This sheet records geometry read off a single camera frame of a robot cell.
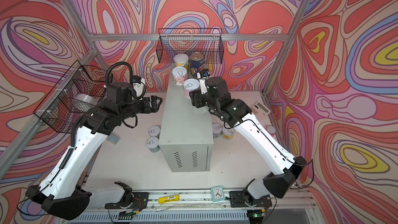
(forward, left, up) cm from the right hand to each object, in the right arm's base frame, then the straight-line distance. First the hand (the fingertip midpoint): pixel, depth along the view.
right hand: (197, 95), depth 69 cm
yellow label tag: (-35, +16, -34) cm, 51 cm away
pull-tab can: (0, +27, -29) cm, 40 cm away
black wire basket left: (+11, +63, -6) cm, 64 cm away
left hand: (-2, +18, +1) cm, 18 cm away
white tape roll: (+3, +54, -3) cm, 54 cm away
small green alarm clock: (-34, -8, -34) cm, 48 cm away
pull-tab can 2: (-8, +27, -30) cm, 41 cm away
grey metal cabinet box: (-21, +5, -2) cm, 22 cm away
